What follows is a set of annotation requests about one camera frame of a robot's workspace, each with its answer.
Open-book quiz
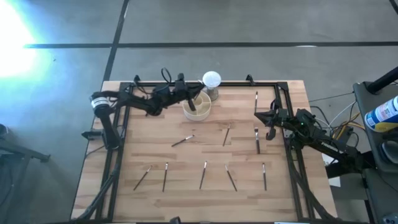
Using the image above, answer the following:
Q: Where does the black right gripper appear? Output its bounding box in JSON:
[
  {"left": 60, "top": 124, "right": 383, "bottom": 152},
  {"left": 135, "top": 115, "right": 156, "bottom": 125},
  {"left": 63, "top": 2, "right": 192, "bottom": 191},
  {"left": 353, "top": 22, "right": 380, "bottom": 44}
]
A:
[{"left": 254, "top": 99, "right": 294, "bottom": 141}]

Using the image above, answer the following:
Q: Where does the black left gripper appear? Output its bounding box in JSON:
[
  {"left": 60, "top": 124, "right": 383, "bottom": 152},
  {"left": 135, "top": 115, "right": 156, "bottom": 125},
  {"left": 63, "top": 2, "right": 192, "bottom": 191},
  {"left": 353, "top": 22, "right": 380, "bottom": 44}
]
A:
[{"left": 169, "top": 73, "right": 205, "bottom": 112}]

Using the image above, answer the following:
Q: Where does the wide black-handled paintbrush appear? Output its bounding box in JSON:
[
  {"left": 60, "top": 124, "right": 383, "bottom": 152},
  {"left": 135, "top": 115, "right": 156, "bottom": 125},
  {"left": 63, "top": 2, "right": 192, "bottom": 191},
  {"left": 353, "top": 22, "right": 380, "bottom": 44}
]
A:
[{"left": 254, "top": 127, "right": 261, "bottom": 155}]

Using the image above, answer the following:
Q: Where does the grey lamp base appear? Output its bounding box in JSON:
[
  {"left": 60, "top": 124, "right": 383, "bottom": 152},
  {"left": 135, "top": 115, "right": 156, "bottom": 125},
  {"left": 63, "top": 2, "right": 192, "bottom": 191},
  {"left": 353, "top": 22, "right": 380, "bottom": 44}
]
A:
[{"left": 205, "top": 86, "right": 220, "bottom": 102}]

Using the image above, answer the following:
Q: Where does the white light bulb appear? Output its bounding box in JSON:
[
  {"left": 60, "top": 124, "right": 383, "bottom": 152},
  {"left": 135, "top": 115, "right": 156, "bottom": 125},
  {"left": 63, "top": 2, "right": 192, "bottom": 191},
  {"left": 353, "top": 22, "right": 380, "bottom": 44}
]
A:
[{"left": 202, "top": 70, "right": 222, "bottom": 89}]

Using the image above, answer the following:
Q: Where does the beige round divided container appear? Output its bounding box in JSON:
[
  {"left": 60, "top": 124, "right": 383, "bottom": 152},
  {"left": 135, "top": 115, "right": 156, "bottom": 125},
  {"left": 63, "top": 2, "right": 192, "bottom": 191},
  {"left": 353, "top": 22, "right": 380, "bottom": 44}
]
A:
[{"left": 182, "top": 90, "right": 212, "bottom": 122}]

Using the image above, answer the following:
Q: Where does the black power box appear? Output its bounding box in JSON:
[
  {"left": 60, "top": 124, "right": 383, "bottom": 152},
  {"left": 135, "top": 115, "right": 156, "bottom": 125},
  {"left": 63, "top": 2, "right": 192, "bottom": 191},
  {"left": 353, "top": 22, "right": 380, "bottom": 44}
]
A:
[{"left": 340, "top": 126, "right": 355, "bottom": 147}]

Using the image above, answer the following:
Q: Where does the black flat bar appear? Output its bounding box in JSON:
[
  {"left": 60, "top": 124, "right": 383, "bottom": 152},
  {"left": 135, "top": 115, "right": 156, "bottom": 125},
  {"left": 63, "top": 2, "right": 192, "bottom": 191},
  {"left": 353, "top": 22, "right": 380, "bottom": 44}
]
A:
[{"left": 325, "top": 161, "right": 346, "bottom": 180}]

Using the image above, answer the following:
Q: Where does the white paper sheet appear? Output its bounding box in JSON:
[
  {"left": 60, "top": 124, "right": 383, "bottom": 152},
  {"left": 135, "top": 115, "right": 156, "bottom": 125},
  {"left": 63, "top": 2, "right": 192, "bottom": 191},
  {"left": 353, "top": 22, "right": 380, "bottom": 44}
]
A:
[{"left": 322, "top": 154, "right": 342, "bottom": 188}]

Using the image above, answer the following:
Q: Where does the blue white yellow spray can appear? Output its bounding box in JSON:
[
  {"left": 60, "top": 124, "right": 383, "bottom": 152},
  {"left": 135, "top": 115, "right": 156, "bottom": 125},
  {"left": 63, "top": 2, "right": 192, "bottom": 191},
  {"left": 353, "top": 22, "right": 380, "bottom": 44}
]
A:
[{"left": 364, "top": 95, "right": 398, "bottom": 133}]

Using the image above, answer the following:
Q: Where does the black pole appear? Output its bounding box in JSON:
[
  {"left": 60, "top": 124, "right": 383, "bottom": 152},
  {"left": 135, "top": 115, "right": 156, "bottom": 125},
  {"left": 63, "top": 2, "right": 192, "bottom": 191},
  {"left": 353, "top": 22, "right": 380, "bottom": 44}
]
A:
[{"left": 366, "top": 66, "right": 398, "bottom": 95}]

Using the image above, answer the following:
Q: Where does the grey rounded device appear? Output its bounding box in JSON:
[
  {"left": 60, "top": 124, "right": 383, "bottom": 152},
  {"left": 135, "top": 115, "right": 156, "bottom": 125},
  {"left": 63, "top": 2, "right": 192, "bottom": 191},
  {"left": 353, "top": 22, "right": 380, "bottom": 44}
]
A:
[{"left": 379, "top": 139, "right": 398, "bottom": 165}]

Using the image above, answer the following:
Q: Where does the grey cart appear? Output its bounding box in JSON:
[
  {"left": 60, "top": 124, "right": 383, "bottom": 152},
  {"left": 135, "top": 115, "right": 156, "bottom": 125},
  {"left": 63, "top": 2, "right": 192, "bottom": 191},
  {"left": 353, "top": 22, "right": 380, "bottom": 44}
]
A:
[{"left": 353, "top": 81, "right": 398, "bottom": 224}]

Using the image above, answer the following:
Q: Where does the black metal stand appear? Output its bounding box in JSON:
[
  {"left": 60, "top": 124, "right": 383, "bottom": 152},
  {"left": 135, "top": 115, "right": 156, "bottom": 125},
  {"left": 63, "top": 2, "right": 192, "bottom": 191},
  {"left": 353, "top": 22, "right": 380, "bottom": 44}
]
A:
[{"left": 0, "top": 123, "right": 52, "bottom": 224}]

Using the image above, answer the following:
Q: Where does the black aluminium table frame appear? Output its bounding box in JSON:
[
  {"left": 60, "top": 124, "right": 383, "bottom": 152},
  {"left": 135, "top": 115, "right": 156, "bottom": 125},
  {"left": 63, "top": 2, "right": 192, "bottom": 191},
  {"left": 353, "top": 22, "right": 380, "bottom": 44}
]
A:
[{"left": 73, "top": 81, "right": 336, "bottom": 222}]

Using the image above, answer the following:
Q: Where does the yellow cable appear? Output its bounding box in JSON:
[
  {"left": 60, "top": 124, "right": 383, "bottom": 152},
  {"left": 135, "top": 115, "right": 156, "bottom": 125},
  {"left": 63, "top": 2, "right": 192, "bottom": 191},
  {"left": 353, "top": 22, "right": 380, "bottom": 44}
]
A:
[{"left": 331, "top": 111, "right": 367, "bottom": 139}]

